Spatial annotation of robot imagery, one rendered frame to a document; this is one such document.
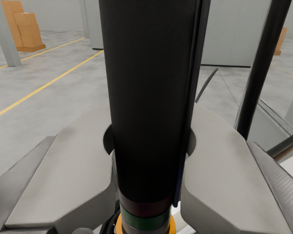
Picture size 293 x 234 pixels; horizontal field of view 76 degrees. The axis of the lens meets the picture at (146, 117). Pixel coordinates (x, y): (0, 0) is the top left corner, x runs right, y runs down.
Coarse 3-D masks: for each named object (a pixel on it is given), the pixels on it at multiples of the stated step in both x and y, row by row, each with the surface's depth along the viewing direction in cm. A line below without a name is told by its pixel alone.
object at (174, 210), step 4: (172, 208) 18; (176, 208) 18; (172, 212) 17; (176, 212) 17; (184, 228) 16; (188, 228) 16; (192, 228) 16; (176, 232) 16; (180, 232) 16; (184, 232) 16; (188, 232) 16; (192, 232) 16; (196, 232) 16
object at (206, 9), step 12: (204, 0) 6; (204, 12) 6; (204, 24) 6; (204, 36) 6; (192, 48) 7; (192, 60) 7; (192, 72) 7; (192, 84) 7; (192, 96) 8; (192, 108) 8; (180, 144) 9; (180, 156) 9; (180, 168) 10; (180, 180) 10
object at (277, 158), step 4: (292, 144) 26; (288, 148) 25; (292, 148) 26; (280, 152) 24; (284, 152) 25; (288, 152) 25; (276, 156) 24; (280, 156) 24; (284, 156) 25; (276, 160) 24
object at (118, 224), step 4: (120, 216) 14; (172, 216) 14; (120, 220) 14; (172, 220) 14; (116, 224) 14; (120, 224) 13; (172, 224) 14; (116, 228) 13; (120, 228) 13; (172, 228) 13; (116, 232) 13; (120, 232) 13; (172, 232) 13
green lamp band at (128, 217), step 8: (120, 208) 12; (168, 208) 11; (128, 216) 11; (136, 216) 10; (160, 216) 10; (168, 216) 11; (136, 224) 11; (144, 224) 11; (152, 224) 11; (160, 224) 11
